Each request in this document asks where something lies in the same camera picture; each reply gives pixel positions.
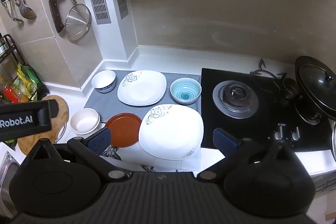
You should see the black wire rack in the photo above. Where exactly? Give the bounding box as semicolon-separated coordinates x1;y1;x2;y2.
0;34;50;104

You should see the red packet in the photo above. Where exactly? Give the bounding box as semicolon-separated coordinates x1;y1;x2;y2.
0;77;25;104

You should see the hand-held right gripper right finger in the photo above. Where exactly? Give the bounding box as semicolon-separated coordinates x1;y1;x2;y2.
196;128;303;183

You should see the grey mat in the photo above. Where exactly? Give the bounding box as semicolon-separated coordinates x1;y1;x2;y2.
83;70;202;132

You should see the black gas stove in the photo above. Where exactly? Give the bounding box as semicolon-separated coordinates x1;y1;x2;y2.
201;68;332;153

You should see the white cloth with black print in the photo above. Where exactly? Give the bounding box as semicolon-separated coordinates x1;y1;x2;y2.
100;145;201;172

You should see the black wok with lid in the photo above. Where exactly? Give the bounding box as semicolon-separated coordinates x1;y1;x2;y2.
294;56;336;120

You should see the brown round plate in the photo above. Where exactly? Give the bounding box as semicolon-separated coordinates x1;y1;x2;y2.
104;113;142;148

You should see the large white floral square plate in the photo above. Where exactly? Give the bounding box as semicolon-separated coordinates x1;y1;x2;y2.
138;104;204;161

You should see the small white floral square plate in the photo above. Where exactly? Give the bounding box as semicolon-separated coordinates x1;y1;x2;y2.
117;70;167;106

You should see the steel sink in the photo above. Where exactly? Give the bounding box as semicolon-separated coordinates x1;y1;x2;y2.
0;151;21;220

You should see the white bowl with blue pattern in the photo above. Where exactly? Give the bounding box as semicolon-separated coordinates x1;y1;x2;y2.
91;70;116;94

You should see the wooden cutting board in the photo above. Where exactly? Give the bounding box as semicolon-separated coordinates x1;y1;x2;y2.
17;95;69;156

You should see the light blue bowl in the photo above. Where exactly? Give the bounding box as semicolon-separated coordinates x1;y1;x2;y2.
170;77;202;105

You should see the silver stove burner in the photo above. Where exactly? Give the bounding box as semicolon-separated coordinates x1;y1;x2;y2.
212;80;259;119

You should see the green yellow packet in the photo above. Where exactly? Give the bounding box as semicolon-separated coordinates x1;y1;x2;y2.
16;64;43;98

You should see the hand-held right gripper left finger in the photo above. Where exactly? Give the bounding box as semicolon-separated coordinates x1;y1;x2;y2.
24;127;133;183

